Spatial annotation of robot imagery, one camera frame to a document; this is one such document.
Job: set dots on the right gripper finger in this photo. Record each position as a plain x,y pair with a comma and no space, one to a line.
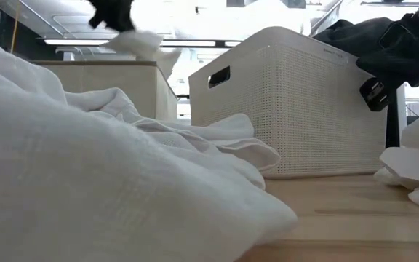
375,94
394,35

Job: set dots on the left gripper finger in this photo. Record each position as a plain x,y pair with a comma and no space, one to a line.
96,20
119,14

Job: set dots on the small white cloth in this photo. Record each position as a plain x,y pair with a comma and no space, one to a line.
136,43

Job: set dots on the dark grey garment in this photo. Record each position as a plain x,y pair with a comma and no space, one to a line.
347,36

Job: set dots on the ceiling light strip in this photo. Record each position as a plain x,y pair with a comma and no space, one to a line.
75,42
187,43

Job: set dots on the beige fabric storage bin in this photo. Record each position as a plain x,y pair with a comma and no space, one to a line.
122,83

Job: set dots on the white perforated plastic basket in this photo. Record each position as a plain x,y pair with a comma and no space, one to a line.
304,109

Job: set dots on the white buttoned garment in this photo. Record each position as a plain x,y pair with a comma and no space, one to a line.
413,163

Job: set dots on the large white shirt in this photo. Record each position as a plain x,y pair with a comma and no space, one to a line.
86,182

